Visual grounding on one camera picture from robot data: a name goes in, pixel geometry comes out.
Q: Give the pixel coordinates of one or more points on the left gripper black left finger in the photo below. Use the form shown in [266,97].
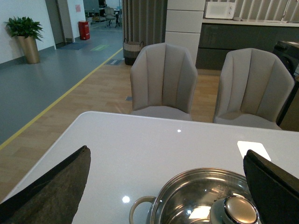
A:
[54,197]

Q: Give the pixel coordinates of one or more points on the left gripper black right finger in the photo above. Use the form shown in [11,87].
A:
[275,192]

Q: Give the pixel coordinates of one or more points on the glass lid with steel knob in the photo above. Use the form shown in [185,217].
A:
[236,210]

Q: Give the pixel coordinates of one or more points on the gold plant pot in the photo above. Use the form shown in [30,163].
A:
[29,48]

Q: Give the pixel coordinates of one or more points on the beige chair right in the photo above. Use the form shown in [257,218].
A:
[253,87]

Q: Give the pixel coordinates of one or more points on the beige chair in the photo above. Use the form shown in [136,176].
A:
[163,80]
[253,87]

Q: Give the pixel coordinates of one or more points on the beige chair left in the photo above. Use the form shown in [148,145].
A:
[163,80]

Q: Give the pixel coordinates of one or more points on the dark kitchen counter cabinet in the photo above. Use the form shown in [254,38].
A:
[217,39]

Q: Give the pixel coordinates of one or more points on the woven laundry basket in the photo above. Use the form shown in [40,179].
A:
[131,51]

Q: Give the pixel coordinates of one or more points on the green potted plant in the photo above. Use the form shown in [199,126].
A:
[25,27]

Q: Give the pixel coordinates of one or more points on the red cabinet box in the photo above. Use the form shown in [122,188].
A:
[84,30]

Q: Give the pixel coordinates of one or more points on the white microwave oven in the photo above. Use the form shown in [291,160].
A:
[219,10]

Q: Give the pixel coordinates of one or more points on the office swivel chair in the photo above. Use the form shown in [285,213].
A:
[109,16]

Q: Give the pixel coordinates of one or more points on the white pillar column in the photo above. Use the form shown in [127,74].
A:
[183,24]

